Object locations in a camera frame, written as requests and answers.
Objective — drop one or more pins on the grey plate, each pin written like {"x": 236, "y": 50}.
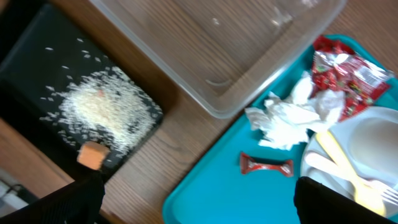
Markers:
{"x": 344, "y": 132}

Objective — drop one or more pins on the white napkin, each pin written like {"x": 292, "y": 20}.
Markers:
{"x": 284, "y": 123}

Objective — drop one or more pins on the small red ketchup packet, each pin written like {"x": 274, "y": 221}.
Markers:
{"x": 250, "y": 164}

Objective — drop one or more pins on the black waste tray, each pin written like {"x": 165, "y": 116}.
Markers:
{"x": 40, "y": 45}

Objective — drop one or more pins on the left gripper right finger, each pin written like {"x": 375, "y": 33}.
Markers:
{"x": 317, "y": 204}

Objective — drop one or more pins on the orange food cube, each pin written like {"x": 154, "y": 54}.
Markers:
{"x": 92, "y": 155}

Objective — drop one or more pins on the large red snack wrapper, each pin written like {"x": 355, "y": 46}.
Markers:
{"x": 336, "y": 66}

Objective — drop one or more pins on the spilled rice grains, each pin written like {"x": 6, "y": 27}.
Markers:
{"x": 104, "y": 106}

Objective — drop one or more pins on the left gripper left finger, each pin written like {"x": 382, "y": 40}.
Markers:
{"x": 77, "y": 202}

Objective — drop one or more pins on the clear plastic bin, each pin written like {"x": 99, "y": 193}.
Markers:
{"x": 223, "y": 53}

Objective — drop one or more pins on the white plastic fork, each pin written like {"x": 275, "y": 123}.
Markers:
{"x": 320, "y": 162}

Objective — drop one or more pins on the yellow plastic spoon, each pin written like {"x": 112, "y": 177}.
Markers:
{"x": 363, "y": 195}

